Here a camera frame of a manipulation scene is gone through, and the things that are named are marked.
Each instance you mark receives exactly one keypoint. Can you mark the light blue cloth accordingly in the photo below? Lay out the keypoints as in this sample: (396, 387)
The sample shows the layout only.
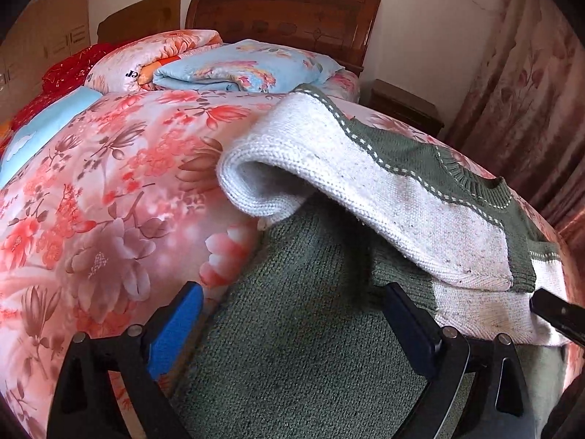
(50, 121)

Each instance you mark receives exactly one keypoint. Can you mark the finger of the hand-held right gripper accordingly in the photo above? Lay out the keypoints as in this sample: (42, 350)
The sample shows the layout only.
(560, 313)

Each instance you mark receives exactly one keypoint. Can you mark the folded blue floral quilt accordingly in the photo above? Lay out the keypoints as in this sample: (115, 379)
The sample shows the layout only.
(237, 68)

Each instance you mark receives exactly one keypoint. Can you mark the carved wooden headboard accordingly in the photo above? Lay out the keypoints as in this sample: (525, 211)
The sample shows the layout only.
(283, 13)

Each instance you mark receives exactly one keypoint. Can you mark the red blanket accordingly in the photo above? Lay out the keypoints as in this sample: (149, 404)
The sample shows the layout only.
(64, 73)

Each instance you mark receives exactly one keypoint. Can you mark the plain wooden headboard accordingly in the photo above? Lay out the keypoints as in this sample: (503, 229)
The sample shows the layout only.
(137, 16)

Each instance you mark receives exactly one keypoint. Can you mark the green and white knit sweater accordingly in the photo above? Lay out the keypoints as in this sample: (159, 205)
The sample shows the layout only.
(297, 329)

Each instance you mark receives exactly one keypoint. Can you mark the pink floral pillow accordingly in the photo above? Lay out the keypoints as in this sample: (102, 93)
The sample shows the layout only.
(132, 61)

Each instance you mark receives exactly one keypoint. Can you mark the dark wooden nightstand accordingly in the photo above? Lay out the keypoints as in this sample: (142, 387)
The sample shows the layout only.
(402, 105)

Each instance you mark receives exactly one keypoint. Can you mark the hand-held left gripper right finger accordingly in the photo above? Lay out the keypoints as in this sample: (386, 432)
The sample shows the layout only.
(406, 324)

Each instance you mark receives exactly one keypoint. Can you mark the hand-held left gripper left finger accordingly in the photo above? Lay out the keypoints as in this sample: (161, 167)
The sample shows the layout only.
(176, 324)

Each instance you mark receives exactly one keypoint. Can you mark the pink floral bedsheet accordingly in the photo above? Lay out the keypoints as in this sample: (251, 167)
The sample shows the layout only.
(114, 192)

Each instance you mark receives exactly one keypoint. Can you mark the pink floral curtain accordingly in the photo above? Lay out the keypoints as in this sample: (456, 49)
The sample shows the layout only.
(525, 77)

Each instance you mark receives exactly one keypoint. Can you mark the light brown wardrobe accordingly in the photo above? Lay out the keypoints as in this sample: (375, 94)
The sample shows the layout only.
(45, 32)

